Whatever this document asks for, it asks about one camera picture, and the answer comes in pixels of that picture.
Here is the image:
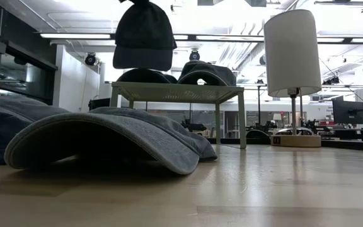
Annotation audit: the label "grey denim baseball cap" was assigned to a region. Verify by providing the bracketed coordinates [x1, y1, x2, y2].
[4, 106, 219, 176]
[177, 59, 238, 87]

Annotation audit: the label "pale green perforated metal shelf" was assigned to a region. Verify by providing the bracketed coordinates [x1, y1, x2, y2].
[109, 81, 248, 149]

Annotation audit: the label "thin black pole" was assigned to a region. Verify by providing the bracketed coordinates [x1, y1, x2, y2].
[256, 84, 262, 126]

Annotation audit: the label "dark domed chair back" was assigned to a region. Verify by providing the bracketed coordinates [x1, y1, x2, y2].
[246, 128, 272, 145]

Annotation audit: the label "white lamp with wooden base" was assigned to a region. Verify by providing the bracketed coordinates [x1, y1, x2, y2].
[263, 9, 323, 148]

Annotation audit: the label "black ceiling spotlights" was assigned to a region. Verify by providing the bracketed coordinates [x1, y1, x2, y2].
[322, 75, 341, 86]

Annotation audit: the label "dark glass-front cabinet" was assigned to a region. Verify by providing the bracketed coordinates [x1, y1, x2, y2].
[0, 18, 59, 107]

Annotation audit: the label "ceiling track fixture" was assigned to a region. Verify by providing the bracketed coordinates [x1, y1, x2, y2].
[314, 0, 363, 13]

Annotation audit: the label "black aluminium frame rail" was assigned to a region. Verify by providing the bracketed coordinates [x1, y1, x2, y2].
[206, 137, 272, 146]
[321, 139, 363, 154]

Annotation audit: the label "black round ceiling camera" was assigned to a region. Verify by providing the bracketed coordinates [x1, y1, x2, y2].
[188, 49, 201, 62]
[84, 52, 98, 67]

